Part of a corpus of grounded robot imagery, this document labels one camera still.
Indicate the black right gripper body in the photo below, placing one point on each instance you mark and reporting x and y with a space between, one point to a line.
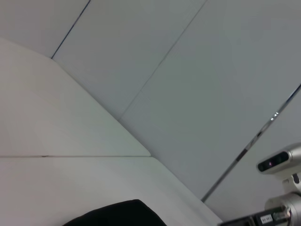
249 220

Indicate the black t-shirt with FREE print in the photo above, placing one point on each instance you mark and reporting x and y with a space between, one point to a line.
120 214

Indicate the silver right camera mount bracket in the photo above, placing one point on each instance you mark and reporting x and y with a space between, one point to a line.
292 182

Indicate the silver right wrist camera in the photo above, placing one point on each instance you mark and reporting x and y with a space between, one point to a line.
279 161

